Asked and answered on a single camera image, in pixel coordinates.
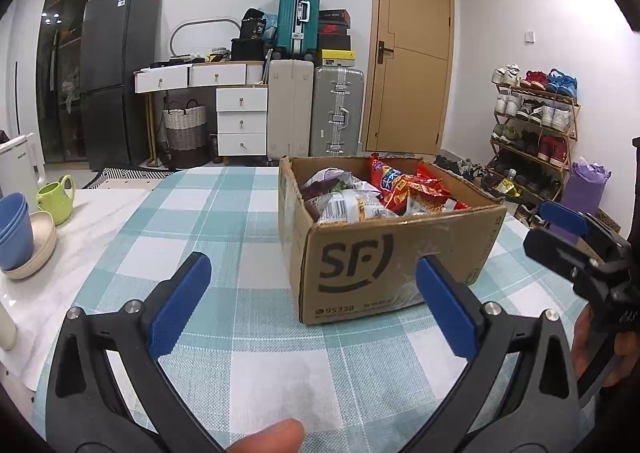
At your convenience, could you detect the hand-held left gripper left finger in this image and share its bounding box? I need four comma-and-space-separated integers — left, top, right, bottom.
45, 252, 226, 453

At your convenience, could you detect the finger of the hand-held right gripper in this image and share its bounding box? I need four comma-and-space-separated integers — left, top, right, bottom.
522, 228, 622, 297
539, 200, 632, 255

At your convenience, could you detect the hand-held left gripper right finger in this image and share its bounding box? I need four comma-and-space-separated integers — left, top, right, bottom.
400, 254, 598, 453

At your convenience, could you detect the brown cardboard box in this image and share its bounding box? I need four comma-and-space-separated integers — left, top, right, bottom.
277, 155, 508, 325

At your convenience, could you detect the red white noodle snack packet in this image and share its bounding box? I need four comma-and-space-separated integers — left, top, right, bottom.
306, 185, 401, 224
404, 195, 447, 216

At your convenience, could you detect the red snack bag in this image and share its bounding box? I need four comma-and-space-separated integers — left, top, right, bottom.
369, 153, 401, 210

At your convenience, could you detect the person's right hand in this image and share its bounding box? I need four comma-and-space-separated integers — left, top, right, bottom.
570, 305, 640, 389

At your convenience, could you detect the person's left hand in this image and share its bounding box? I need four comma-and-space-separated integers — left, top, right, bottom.
225, 419, 305, 453

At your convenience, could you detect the purple fabric bag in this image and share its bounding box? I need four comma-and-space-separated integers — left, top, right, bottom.
567, 160, 612, 216

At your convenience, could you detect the dark shallow basket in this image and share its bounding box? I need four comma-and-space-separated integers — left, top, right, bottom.
492, 168, 526, 200

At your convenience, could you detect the teal checked tablecloth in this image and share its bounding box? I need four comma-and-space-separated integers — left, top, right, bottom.
32, 165, 601, 453

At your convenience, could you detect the wooden shoe rack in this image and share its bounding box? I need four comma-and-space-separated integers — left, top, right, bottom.
487, 83, 582, 229

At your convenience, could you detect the shoe rack with shoes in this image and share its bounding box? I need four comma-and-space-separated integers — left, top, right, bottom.
490, 65, 580, 226

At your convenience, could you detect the black white patterned rug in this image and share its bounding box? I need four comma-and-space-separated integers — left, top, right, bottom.
82, 165, 176, 188

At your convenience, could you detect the beige bowl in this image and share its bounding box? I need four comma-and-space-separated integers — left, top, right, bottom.
0, 210, 57, 280

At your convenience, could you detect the wicker basket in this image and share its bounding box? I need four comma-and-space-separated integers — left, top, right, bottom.
162, 100, 208, 168

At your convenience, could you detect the blue cup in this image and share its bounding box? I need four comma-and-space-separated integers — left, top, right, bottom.
0, 205, 35, 272

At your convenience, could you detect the green mug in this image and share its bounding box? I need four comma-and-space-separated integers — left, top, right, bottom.
36, 175, 76, 226

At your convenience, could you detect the white drawer desk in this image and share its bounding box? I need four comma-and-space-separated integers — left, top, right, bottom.
134, 60, 268, 166

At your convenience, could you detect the white countertop appliance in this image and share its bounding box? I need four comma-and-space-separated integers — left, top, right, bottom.
0, 133, 46, 198

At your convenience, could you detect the wooden door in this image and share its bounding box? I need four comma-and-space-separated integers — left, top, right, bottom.
361, 0, 455, 156

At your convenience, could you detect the beige suitcase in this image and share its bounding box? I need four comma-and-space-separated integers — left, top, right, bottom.
266, 59, 315, 161

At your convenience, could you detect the silver suitcase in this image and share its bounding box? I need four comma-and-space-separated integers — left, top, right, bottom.
309, 65, 366, 158

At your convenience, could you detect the dark grey fridge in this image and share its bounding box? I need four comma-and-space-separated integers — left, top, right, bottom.
80, 0, 161, 171

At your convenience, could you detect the black storage box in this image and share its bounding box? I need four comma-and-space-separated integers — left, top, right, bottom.
231, 38, 265, 61

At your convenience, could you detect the oval mirror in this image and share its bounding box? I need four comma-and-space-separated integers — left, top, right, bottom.
169, 18, 242, 58

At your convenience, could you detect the glass door cabinet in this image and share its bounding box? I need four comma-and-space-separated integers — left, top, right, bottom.
35, 0, 136, 164

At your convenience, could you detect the black bag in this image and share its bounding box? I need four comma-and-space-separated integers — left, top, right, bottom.
241, 8, 268, 40

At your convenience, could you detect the white wardrobe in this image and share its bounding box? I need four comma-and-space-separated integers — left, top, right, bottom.
0, 0, 56, 144

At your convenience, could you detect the teal suitcase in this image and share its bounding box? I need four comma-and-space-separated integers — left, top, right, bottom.
276, 0, 322, 58

